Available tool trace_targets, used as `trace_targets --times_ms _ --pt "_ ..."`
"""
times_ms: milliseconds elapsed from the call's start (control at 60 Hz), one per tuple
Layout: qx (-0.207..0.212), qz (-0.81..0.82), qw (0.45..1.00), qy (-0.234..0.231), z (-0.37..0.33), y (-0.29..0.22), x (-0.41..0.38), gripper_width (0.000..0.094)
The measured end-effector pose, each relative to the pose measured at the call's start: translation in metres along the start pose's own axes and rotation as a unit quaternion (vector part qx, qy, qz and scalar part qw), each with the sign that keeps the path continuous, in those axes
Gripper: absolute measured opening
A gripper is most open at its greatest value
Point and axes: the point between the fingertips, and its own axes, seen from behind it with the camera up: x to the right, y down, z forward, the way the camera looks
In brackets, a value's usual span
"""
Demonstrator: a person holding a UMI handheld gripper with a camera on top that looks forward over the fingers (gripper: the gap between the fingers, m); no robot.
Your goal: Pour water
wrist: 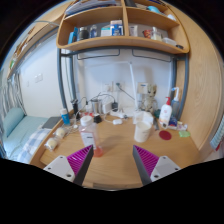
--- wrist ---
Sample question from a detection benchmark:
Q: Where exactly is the teal pillow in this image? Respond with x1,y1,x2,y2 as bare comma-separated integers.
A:
2,106,27,138

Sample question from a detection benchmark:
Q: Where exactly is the small green sponge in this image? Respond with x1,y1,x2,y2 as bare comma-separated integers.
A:
178,130,192,138

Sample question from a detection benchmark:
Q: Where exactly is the stainless steel mug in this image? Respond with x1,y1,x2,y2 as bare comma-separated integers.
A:
90,98,103,115

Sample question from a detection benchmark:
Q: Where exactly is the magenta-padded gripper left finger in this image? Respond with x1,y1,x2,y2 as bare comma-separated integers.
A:
43,144,95,187

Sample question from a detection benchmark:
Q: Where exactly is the clear pump dispenser bottle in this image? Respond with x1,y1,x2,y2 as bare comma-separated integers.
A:
170,86,181,118

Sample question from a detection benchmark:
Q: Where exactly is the grey metal desk frame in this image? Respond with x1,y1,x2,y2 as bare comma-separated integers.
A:
56,46,190,121

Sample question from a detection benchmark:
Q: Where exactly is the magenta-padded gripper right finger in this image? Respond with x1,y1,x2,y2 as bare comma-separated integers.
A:
132,144,182,187

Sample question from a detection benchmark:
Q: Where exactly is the dark grey tablet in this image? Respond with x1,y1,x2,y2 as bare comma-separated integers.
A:
41,116,62,130

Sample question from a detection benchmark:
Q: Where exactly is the white pump lotion bottle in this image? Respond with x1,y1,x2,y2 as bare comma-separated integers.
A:
158,96,173,130

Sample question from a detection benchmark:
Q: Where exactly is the clear bottle with pink drink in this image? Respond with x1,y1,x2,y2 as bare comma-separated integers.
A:
79,115,105,158

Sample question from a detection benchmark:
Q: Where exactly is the blue and white tube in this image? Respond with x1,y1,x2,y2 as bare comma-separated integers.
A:
59,107,71,126

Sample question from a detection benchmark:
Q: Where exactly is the plaid blue white blanket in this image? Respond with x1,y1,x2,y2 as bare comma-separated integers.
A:
16,129,51,164

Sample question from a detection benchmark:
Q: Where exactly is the white wall outlet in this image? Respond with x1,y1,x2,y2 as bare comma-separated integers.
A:
103,81,125,93

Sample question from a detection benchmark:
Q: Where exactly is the black electric shaver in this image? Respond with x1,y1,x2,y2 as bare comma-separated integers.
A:
70,98,80,120

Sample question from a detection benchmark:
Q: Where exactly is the brown tree creature figurine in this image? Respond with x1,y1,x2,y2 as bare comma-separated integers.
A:
139,84,159,114

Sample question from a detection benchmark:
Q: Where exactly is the plastic-wrapped bread bun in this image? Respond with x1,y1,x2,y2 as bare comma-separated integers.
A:
44,136,60,151
54,127,67,138

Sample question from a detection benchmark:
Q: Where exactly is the white wall-mounted box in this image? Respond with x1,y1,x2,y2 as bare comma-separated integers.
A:
137,81,150,95

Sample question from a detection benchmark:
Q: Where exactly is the wooden shelf unit with items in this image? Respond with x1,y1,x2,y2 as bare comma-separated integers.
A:
55,0,190,55

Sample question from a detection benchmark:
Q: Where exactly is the flat round red coaster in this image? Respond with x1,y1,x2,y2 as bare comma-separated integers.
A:
158,130,173,141

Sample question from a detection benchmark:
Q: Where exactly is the white wall switch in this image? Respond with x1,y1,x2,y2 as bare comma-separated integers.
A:
34,73,44,84

